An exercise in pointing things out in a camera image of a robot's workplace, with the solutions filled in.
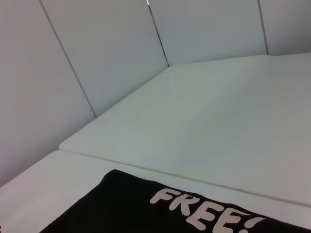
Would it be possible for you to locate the black shirt with white print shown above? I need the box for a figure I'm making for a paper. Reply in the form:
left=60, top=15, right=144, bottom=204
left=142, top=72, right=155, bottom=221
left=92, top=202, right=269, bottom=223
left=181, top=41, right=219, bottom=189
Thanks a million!
left=38, top=169, right=311, bottom=233

